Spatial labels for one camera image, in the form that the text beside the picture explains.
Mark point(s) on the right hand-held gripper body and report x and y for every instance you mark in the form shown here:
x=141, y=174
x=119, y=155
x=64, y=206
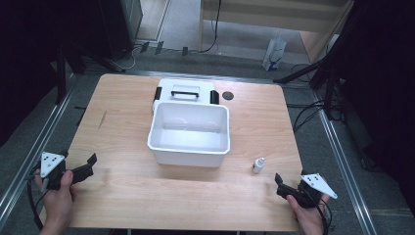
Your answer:
x=314, y=189

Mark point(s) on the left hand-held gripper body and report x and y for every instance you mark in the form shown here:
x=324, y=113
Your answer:
x=49, y=163

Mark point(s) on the person's right hand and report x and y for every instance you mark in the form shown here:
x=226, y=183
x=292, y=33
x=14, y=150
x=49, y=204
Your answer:
x=308, y=217

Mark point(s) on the person's left hand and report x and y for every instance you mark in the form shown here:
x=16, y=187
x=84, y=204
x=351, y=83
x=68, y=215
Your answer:
x=58, y=202

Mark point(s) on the small white bottle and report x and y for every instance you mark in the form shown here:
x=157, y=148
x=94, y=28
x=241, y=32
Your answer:
x=258, y=165

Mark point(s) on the black metal stand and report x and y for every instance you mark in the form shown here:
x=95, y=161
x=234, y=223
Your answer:
x=62, y=71
x=321, y=70

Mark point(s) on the black table grommet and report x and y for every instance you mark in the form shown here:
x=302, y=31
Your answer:
x=228, y=95

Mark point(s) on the white plastic storage box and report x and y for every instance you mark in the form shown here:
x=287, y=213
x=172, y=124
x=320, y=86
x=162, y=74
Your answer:
x=189, y=133

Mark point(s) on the white plastic bag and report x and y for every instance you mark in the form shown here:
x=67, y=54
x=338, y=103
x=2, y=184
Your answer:
x=274, y=54

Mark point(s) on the dark cabinet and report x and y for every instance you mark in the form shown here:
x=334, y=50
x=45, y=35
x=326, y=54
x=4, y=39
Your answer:
x=120, y=23

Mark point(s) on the metal floor rail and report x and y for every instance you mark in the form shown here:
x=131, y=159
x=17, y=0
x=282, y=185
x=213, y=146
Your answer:
x=36, y=140
x=345, y=169

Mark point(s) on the light wooden furniture frame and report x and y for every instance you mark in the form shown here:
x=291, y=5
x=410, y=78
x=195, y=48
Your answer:
x=277, y=16

